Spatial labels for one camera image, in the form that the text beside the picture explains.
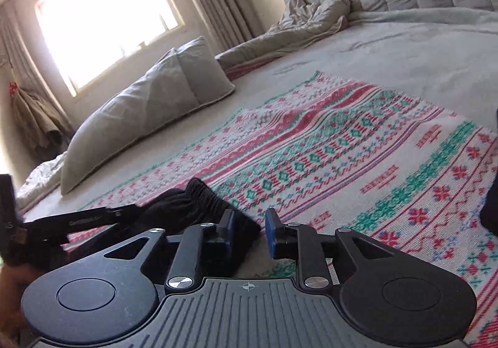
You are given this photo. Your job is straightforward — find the black pants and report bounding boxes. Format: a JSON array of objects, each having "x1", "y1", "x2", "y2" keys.
[{"x1": 69, "y1": 178, "x2": 261, "y2": 277}]

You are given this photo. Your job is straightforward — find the person's hand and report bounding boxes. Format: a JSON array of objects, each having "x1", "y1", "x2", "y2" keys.
[{"x1": 1, "y1": 264, "x2": 44, "y2": 347}]

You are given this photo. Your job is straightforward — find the red green patterned blanket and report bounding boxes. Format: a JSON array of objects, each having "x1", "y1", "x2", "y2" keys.
[{"x1": 23, "y1": 70, "x2": 498, "y2": 348}]

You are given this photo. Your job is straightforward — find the hanging khaki jacket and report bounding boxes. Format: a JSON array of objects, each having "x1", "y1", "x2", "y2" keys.
[{"x1": 9, "y1": 81, "x2": 73, "y2": 162}]

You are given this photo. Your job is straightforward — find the grey pillow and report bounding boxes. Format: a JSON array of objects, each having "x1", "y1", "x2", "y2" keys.
[{"x1": 60, "y1": 37, "x2": 236, "y2": 195}]

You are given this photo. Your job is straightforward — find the crumpled beige duvet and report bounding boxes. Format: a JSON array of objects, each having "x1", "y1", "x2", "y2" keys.
[{"x1": 216, "y1": 0, "x2": 351, "y2": 73}]

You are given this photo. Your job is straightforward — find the bright window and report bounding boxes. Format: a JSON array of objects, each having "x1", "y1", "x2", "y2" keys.
[{"x1": 35, "y1": 0, "x2": 182, "y2": 96}]

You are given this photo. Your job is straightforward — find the grey bed sheet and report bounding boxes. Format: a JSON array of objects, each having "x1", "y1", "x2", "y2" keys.
[{"x1": 25, "y1": 8, "x2": 497, "y2": 221}]

